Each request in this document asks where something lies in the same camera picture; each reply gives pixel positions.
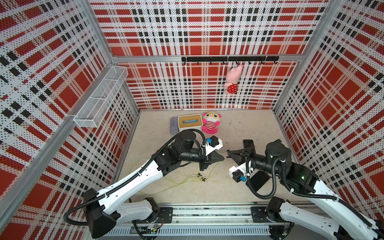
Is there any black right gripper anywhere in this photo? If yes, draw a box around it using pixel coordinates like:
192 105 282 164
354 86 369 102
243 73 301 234
227 145 283 178

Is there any white-edged smartphone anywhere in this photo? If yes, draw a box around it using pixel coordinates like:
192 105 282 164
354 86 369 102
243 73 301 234
243 140 255 152

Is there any purple-edged smartphone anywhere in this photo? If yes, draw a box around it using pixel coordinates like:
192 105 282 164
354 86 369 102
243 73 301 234
247 171 271 191

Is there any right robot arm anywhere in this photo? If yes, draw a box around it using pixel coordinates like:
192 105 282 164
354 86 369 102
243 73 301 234
228 140 384 240

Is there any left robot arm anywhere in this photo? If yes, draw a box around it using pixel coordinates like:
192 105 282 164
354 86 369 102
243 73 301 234
63 129 224 239

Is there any pink owl plush toy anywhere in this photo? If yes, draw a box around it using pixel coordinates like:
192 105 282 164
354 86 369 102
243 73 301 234
202 112 222 135

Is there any grey oval pad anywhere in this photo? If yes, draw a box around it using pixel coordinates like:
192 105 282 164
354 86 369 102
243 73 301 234
170 117 179 135

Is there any pink pig plush hanging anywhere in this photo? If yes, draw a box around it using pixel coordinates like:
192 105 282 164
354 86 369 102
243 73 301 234
224 65 244 95

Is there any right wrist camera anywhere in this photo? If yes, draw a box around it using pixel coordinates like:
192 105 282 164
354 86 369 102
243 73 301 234
229 163 253 183

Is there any metal base rail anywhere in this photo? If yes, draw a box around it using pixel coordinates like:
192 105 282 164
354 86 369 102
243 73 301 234
101 202 331 238

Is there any black hook rail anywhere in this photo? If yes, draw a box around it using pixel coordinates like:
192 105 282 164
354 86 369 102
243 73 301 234
181 56 280 63

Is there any white wire mesh basket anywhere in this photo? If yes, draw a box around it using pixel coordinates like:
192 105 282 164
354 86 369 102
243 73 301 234
74 66 128 128

